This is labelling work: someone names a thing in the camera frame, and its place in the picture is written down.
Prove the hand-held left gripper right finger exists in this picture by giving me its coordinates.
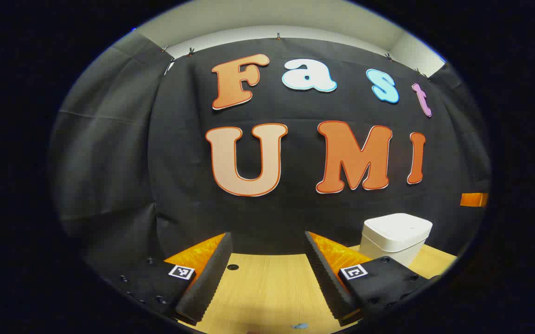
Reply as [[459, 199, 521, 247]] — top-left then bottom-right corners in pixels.
[[305, 231, 440, 328]]

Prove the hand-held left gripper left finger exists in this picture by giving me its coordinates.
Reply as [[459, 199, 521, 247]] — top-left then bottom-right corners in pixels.
[[110, 232, 234, 325]]

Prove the white desktop garbage bin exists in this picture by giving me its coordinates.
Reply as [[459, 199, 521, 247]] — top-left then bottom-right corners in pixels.
[[358, 213, 433, 268]]

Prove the wooden desktop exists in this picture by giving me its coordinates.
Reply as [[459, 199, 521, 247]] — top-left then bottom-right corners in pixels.
[[175, 244, 458, 334]]

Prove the black backdrop cloth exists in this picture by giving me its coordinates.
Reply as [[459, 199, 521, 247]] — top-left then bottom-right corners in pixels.
[[50, 30, 490, 279]]

